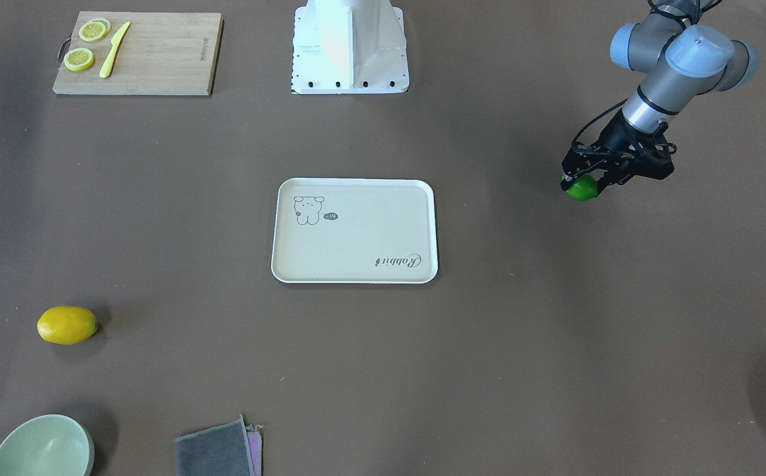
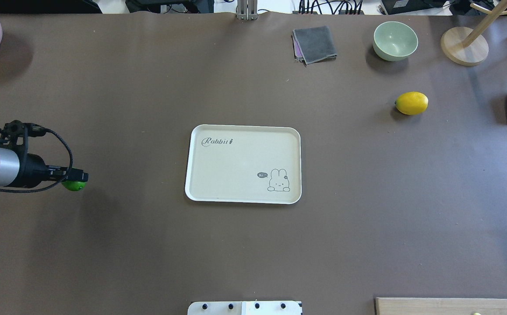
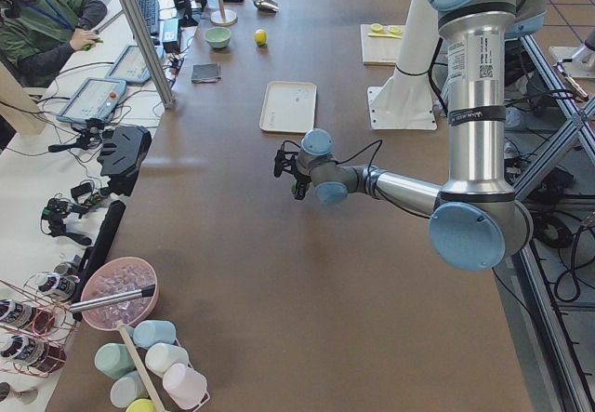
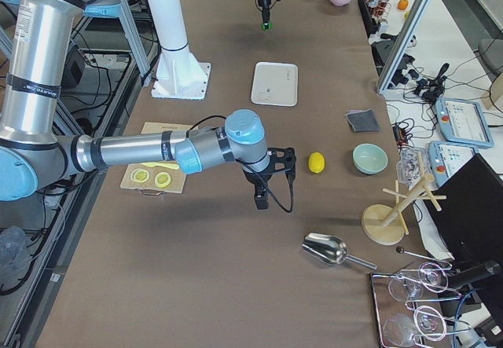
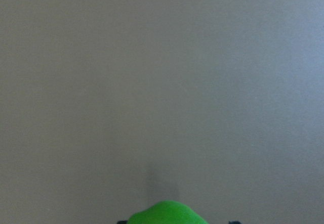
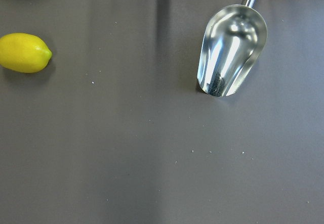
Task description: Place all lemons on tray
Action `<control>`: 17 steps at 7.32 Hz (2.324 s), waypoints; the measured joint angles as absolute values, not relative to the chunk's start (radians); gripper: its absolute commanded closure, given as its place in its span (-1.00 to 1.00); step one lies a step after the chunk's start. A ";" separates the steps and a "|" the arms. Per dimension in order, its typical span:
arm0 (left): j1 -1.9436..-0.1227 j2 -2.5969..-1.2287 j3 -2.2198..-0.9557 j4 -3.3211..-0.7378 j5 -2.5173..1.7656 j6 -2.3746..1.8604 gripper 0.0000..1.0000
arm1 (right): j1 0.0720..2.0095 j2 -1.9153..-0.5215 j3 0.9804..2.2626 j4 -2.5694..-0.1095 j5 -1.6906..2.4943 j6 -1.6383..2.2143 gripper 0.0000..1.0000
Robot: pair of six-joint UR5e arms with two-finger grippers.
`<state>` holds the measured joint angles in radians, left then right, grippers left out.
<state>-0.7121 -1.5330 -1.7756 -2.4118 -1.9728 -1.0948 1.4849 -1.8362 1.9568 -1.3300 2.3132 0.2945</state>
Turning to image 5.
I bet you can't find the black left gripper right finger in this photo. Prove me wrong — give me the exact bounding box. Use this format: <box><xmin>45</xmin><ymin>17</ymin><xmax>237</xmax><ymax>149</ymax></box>
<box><xmin>229</xmin><ymin>220</ymin><xmax>239</xmax><ymax>224</ymax></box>

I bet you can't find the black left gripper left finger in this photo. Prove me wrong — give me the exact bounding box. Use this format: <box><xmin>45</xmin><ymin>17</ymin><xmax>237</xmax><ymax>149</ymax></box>
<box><xmin>117</xmin><ymin>220</ymin><xmax>128</xmax><ymax>224</ymax></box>

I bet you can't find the green lime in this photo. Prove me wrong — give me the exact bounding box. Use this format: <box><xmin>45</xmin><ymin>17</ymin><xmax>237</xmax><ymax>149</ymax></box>
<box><xmin>128</xmin><ymin>200</ymin><xmax>208</xmax><ymax>224</ymax></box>

